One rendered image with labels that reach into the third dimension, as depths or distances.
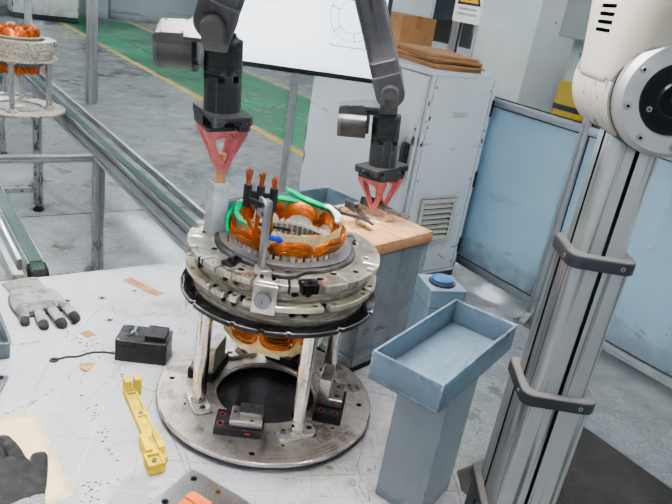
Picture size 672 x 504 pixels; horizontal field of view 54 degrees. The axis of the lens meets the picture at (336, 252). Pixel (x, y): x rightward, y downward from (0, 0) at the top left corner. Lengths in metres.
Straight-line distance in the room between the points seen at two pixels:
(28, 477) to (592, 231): 0.91
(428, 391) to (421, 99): 2.52
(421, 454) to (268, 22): 1.44
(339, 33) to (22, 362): 1.31
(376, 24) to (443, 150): 2.19
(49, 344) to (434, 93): 2.35
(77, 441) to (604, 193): 0.90
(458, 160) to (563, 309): 2.47
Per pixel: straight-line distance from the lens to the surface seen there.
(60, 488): 1.08
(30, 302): 1.51
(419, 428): 0.99
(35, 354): 1.37
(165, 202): 2.23
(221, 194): 1.07
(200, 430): 1.13
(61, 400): 1.24
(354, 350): 1.34
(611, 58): 1.01
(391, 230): 1.33
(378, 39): 1.29
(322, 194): 1.54
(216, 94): 1.01
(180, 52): 1.02
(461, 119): 3.46
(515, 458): 1.25
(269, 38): 2.08
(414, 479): 1.04
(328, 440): 1.14
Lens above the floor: 1.50
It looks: 22 degrees down
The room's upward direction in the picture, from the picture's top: 9 degrees clockwise
